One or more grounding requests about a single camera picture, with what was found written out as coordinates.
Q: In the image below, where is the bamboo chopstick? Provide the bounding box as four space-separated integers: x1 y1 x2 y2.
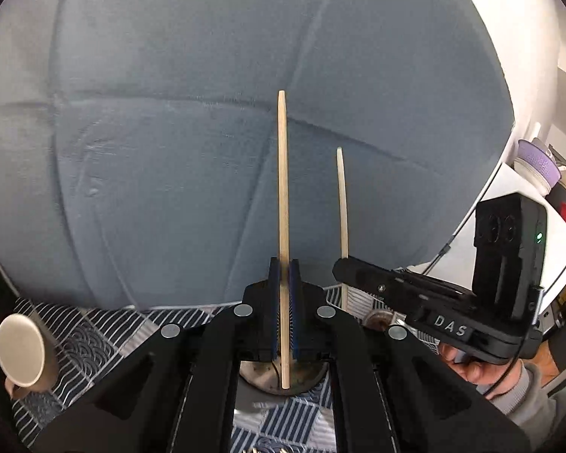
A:
277 90 291 390

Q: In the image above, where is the pale chopstick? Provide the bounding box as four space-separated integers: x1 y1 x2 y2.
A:
336 147 349 259

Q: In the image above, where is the person's right hand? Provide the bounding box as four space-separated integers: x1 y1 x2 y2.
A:
438 344 523 400

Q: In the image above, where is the black cylindrical utensil holder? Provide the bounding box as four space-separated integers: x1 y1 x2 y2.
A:
237 357 330 396

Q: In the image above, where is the steel sauce bowl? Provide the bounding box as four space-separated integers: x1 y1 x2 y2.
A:
363 309 395 331

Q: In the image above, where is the purple lidded container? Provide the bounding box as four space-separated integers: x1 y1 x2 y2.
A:
513 139 561 196

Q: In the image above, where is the blue patterned tablecloth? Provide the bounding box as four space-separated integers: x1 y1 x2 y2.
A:
32 283 443 452

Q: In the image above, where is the grey-blue backdrop cloth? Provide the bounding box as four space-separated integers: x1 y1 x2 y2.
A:
0 0 514 308

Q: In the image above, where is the beige ceramic mug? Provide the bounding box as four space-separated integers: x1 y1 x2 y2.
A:
0 314 59 400

